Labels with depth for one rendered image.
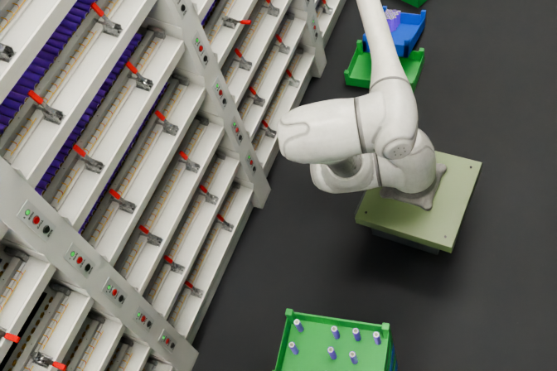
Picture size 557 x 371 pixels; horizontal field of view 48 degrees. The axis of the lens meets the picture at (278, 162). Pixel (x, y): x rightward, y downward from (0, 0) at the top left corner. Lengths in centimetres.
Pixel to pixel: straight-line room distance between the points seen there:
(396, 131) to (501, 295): 105
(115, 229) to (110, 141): 25
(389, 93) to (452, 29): 158
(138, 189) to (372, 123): 71
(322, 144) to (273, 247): 108
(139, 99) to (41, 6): 41
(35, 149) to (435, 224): 127
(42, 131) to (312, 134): 59
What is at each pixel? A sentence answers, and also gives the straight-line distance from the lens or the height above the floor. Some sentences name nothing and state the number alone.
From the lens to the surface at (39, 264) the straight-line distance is 154.
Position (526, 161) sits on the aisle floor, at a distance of 257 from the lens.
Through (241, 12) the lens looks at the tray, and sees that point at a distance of 212.
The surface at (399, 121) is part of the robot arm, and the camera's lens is 140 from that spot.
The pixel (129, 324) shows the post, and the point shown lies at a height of 52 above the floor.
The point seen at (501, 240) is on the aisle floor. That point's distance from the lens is 239.
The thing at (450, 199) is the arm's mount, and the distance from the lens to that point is 217.
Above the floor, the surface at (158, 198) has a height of 59.
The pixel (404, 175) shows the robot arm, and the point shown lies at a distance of 201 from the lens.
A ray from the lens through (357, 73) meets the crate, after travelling 286.
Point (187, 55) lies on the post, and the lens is 185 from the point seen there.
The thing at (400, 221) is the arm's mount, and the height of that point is 24.
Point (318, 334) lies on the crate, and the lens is 192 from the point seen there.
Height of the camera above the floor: 212
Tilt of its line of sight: 54 degrees down
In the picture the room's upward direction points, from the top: 21 degrees counter-clockwise
